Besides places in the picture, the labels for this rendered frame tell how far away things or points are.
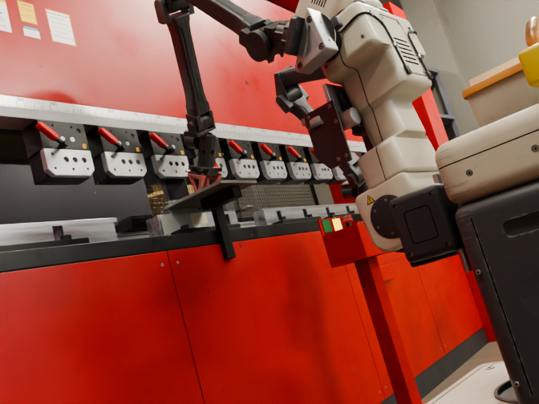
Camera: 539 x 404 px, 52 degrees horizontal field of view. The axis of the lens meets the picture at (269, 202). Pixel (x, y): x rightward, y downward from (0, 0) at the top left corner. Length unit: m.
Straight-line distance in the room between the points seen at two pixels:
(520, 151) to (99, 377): 1.03
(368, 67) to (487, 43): 4.34
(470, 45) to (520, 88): 4.56
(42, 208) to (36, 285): 0.89
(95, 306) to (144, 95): 0.82
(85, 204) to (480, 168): 1.66
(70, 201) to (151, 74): 0.62
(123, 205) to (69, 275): 1.06
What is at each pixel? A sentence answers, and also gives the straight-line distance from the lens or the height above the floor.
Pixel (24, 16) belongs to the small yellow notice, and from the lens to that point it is 1.84.
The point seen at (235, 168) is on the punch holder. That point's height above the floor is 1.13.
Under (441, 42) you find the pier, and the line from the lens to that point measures 5.67.
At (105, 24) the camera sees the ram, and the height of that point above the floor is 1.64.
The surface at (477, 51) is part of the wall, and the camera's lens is 5.74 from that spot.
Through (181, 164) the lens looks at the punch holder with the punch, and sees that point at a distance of 1.97.
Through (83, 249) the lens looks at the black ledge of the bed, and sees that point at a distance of 1.47.
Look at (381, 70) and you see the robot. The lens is 1.40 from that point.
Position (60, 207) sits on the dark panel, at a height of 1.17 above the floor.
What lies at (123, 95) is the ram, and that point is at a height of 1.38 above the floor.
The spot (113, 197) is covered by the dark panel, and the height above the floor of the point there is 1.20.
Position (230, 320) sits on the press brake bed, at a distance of 1.75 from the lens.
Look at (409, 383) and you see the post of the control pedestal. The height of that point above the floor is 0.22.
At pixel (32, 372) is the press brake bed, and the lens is 1.34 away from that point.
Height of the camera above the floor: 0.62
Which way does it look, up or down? 10 degrees up
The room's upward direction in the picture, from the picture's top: 16 degrees counter-clockwise
